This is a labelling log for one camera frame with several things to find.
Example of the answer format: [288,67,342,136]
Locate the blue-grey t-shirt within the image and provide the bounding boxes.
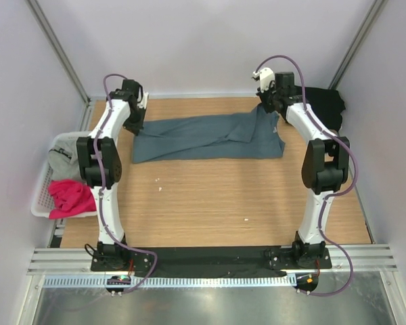
[132,104,285,164]

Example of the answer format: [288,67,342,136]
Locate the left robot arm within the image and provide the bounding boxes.
[76,74,148,271]

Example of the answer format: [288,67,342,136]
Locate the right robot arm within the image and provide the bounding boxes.
[253,68,350,268]

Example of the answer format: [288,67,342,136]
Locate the folded black t-shirt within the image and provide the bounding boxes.
[305,87,346,133]

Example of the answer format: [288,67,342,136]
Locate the grey t-shirt in basket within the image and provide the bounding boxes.
[47,138,81,181]

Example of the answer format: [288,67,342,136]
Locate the pink t-shirt in basket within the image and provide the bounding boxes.
[48,179,96,219]

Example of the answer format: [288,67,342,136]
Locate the white plastic basket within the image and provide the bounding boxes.
[30,131,96,219]

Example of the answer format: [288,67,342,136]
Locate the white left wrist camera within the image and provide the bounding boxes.
[137,91,149,110]

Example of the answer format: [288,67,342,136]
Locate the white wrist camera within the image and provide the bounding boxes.
[137,91,149,110]
[252,67,275,93]

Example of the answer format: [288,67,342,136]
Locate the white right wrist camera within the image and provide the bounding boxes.
[252,67,275,93]

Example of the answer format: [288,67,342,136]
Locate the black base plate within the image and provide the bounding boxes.
[85,244,332,278]

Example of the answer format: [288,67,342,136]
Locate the slotted cable duct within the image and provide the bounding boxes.
[43,274,296,289]

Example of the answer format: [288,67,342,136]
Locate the aluminium frame rail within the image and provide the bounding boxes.
[28,244,397,278]

